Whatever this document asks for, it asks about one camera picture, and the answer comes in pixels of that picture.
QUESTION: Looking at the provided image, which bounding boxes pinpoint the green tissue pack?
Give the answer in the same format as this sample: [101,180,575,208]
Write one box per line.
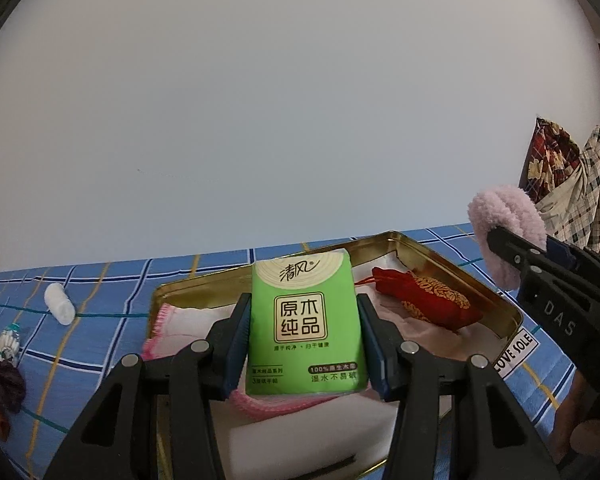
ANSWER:
[247,247,371,396]

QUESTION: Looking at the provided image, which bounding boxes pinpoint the red embroidered pouch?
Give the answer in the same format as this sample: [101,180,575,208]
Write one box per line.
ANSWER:
[355,266,483,332]

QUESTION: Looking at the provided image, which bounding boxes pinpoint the white gauze roll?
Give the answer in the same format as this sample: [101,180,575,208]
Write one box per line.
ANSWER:
[44,283,77,325]

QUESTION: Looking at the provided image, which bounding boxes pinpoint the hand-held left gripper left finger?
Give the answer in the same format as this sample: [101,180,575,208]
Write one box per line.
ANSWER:
[42,292,255,480]

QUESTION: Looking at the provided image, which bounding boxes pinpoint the dark purple scrunchie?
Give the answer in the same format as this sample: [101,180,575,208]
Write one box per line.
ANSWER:
[0,360,27,413]

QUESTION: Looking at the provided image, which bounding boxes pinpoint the cotton swab packet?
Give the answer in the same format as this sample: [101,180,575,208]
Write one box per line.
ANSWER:
[0,325,23,366]

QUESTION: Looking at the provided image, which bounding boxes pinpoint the pink fluffy puff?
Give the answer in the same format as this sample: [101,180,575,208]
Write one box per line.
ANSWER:
[467,186,548,290]

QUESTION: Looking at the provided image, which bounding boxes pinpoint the person's right hand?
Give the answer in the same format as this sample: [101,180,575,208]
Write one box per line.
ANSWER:
[572,417,600,466]

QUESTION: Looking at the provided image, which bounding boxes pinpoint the plaid hanging cloth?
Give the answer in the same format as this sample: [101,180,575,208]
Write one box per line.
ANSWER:
[535,125,600,253]

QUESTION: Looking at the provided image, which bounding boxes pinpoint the gold metal tin box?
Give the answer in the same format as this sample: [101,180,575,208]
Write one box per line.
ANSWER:
[147,231,525,480]

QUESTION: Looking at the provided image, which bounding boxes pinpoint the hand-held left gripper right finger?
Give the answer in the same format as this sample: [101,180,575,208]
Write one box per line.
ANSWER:
[356,294,561,480]

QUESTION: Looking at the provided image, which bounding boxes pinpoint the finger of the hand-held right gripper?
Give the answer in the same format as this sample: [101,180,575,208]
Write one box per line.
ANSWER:
[546,237,581,271]
[486,226,548,281]

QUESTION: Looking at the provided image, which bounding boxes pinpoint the red floral hanging cloth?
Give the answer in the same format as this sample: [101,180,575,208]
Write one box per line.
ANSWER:
[519,117,581,206]

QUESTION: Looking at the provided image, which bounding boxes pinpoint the white printed label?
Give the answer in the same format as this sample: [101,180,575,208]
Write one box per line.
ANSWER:
[492,330,540,378]

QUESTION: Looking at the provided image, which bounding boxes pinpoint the blue plaid tablecloth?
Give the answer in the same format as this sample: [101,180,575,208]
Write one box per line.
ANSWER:
[0,222,600,480]

